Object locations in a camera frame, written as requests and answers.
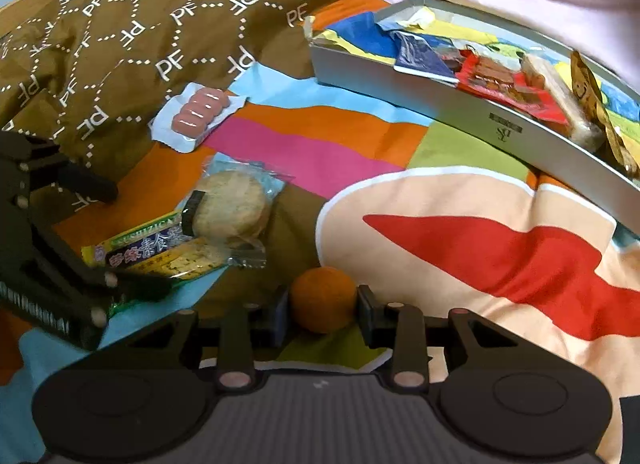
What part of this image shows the tan wrapped snack bar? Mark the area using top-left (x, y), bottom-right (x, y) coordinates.
top-left (520, 54), bottom-right (604, 153)

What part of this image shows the pink sausage packet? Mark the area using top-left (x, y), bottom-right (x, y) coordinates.
top-left (149, 83), bottom-right (247, 153)

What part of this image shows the colourful cartoon bedsheet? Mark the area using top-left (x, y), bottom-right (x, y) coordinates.
top-left (0, 0), bottom-right (640, 464)

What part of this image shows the gold foil snack packet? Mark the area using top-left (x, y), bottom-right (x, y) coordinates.
top-left (570, 50), bottom-right (640, 178)

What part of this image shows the long blue snack packet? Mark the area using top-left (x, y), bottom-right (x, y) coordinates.
top-left (394, 31), bottom-right (459, 83)

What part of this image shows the brown patterned quilt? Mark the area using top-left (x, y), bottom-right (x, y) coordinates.
top-left (0, 0), bottom-right (364, 225)

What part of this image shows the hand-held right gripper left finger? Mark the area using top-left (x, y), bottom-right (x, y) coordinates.
top-left (120, 288), bottom-right (292, 393)

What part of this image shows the small dark snack packet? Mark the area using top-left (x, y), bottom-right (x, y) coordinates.
top-left (440, 46), bottom-right (467, 68)

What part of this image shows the yellow green snack packet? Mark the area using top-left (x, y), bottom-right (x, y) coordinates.
top-left (81, 211), bottom-right (232, 316)

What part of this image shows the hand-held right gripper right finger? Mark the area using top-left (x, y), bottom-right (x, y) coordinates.
top-left (356, 285), bottom-right (522, 391)

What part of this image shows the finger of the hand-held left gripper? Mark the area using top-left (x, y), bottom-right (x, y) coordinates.
top-left (31, 223), bottom-right (174, 304)
top-left (31, 153), bottom-right (120, 206)

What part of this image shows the orange fruit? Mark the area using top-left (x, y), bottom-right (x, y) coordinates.
top-left (290, 266), bottom-right (359, 335)

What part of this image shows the red tofu skewer packet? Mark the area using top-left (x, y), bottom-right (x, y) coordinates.
top-left (455, 49), bottom-right (572, 126)

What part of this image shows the shallow grey box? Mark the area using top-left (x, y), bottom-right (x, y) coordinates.
top-left (306, 0), bottom-right (640, 238)

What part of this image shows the round biscuit clear packet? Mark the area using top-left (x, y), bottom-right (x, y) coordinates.
top-left (182, 154), bottom-right (296, 271)

